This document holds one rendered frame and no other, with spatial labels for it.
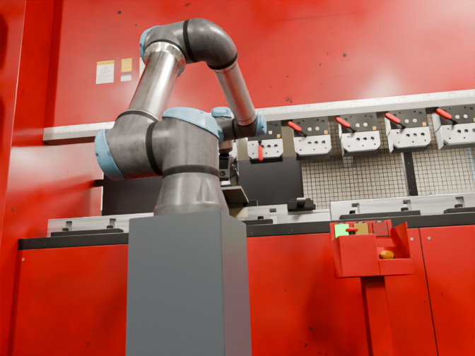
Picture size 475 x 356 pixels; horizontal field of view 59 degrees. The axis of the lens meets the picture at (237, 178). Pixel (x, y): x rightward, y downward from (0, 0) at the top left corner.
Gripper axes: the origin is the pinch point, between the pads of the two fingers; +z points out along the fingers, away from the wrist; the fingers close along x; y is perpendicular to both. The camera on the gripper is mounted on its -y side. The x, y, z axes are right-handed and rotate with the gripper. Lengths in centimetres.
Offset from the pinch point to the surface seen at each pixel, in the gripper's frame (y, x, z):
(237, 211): 1.6, -4.0, 8.8
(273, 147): 16.5, -20.5, -13.3
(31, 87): 37, 86, -40
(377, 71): 34, -67, -39
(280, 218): -2.0, -21.6, 11.0
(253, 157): 14.5, -11.6, -9.7
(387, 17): 50, -75, -60
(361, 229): -33, -46, -2
